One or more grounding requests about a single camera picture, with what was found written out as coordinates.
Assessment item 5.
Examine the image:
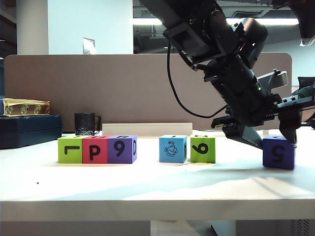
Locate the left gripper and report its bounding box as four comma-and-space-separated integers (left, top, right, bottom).
211, 94, 315, 151

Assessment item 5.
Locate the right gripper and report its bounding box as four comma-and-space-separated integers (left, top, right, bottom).
272, 0, 315, 48

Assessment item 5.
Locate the purple block number five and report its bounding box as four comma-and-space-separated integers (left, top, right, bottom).
262, 136, 295, 170

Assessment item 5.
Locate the green block nine and J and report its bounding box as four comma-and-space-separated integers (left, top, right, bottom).
190, 135, 216, 164

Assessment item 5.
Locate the blue block fish picture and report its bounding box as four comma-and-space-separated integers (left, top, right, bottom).
159, 134, 188, 163

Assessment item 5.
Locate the person bare forearm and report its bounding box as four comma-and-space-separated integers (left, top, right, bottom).
301, 110, 315, 122

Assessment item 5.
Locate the red block letter P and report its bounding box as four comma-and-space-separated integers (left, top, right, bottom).
82, 135, 109, 164

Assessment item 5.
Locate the green block letter L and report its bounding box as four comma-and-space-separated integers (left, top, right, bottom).
58, 136, 84, 164

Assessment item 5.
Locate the person in dark green top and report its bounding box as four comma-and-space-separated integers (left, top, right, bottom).
291, 85, 315, 99

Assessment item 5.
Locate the black office chair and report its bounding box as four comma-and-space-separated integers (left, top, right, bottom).
297, 76, 315, 87

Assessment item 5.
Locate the grey vent grille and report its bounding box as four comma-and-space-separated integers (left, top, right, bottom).
291, 219, 311, 236

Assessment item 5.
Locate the purple block nine and D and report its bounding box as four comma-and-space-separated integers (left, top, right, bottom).
107, 135, 138, 164

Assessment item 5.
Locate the brown desk partition panel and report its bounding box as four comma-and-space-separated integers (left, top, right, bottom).
3, 52, 293, 131

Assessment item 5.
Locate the black mug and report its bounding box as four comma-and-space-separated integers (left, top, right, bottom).
74, 112, 102, 136

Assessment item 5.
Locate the dark blue case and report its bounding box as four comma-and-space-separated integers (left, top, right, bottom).
0, 114, 63, 150

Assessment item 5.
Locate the yellow gold patterned box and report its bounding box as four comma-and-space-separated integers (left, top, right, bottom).
3, 98, 52, 117

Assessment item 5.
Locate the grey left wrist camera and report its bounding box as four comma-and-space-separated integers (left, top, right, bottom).
255, 69, 288, 92

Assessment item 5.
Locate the beige long cable box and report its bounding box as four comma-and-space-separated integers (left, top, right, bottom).
102, 122, 194, 138

